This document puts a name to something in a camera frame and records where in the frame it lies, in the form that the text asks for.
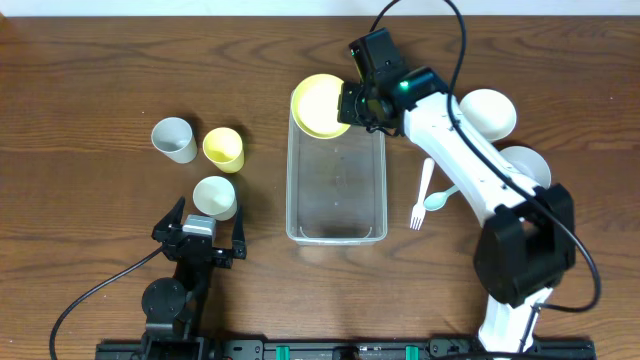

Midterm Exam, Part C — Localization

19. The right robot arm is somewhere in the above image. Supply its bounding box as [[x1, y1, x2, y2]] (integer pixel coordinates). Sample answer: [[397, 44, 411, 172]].
[[338, 28, 576, 353]]

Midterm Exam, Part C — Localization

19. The grey cup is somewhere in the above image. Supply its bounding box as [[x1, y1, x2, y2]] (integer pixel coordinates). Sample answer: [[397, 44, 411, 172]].
[[151, 117, 198, 164]]

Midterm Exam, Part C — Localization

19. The clear plastic container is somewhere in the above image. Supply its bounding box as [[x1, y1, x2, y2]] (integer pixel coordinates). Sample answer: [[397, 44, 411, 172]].
[[286, 117, 388, 246]]

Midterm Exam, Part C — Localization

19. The white plastic fork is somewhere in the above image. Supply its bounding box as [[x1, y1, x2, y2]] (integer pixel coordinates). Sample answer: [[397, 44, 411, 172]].
[[410, 158, 435, 231]]

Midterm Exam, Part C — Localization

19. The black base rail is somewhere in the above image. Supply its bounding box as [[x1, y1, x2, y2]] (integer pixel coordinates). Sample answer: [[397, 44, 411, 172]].
[[95, 337, 597, 360]]

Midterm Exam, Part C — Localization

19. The yellow bowl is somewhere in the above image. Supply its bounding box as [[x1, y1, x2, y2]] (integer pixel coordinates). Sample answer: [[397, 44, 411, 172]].
[[290, 74, 350, 140]]

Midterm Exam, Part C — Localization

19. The pale green cup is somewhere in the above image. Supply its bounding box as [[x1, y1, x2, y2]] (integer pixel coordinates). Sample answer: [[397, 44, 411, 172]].
[[192, 176, 238, 221]]

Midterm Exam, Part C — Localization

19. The yellow cup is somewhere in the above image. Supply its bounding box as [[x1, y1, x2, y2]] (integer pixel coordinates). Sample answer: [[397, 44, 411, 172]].
[[203, 127, 244, 173]]

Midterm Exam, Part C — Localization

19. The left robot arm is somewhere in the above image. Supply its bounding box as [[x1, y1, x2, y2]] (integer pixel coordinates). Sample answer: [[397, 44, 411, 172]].
[[134, 198, 247, 359]]

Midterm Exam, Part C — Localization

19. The grey bowl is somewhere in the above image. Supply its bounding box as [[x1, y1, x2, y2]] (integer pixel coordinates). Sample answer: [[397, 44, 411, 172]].
[[500, 146, 552, 189]]

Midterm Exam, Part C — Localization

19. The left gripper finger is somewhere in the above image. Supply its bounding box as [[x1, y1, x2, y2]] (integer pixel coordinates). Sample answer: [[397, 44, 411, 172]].
[[231, 207, 247, 259], [151, 197, 186, 242]]

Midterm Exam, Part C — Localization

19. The white bowl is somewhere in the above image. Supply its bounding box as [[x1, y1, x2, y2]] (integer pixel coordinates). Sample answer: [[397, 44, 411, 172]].
[[459, 89, 517, 142]]

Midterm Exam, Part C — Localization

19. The light blue plastic spoon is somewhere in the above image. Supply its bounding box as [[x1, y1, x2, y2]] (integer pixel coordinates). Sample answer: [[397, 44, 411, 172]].
[[423, 186, 459, 212]]

